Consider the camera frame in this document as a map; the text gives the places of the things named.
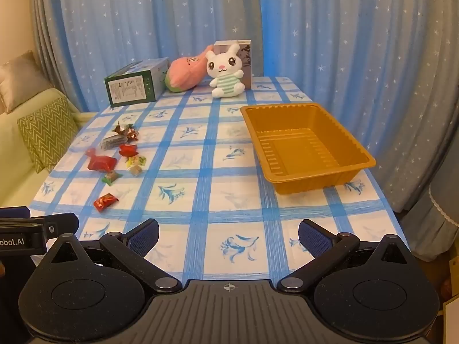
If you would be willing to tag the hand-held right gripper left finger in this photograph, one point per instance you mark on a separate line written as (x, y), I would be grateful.
(145, 238)

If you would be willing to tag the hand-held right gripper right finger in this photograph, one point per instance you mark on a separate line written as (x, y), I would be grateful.
(315, 237)

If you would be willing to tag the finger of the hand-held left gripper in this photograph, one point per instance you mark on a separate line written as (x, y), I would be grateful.
(14, 212)
(61, 224)

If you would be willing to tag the small red gold-print candy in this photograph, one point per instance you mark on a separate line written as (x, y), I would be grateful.
(105, 201)

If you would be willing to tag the beige candy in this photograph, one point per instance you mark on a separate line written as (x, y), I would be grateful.
(135, 170)

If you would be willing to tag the dark candy green wrapper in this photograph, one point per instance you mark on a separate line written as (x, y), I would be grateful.
(112, 177)

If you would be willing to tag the large red candy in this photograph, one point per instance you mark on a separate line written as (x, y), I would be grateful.
(102, 162)

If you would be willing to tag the green yellow candy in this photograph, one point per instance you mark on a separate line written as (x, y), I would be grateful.
(140, 159)

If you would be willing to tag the red twisted wrapper candy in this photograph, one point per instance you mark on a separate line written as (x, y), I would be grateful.
(128, 149)

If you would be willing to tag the gold plastic tray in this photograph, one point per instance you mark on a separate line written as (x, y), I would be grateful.
(297, 147)

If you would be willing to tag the silver grey snack packet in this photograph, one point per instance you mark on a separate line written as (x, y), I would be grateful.
(112, 142)

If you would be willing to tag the red brown foil candy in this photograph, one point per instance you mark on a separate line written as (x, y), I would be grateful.
(132, 134)

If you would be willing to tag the brown green candy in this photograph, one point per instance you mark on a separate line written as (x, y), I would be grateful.
(120, 129)

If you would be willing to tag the light green sofa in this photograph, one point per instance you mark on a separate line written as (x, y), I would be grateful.
(14, 150)

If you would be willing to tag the blue checked tablecloth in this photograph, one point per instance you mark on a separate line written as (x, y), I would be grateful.
(211, 193)

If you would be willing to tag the green zigzag cushion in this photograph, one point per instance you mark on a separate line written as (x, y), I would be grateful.
(48, 132)

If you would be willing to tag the grey lace-trimmed fabric cover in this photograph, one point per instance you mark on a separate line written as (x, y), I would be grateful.
(430, 229)

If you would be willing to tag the beige satin cushion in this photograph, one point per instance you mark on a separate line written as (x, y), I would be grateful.
(19, 79)

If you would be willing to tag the green white cardboard box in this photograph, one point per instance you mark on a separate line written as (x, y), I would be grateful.
(131, 89)

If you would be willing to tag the pink peach plush toy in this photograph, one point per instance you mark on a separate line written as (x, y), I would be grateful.
(184, 73)

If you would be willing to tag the blue star print curtain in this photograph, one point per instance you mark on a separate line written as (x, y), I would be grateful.
(143, 18)
(358, 61)

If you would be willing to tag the grey floral print box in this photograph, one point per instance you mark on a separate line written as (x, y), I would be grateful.
(247, 61)

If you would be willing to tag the white bunny plush toy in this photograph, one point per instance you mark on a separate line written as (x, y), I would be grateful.
(224, 66)

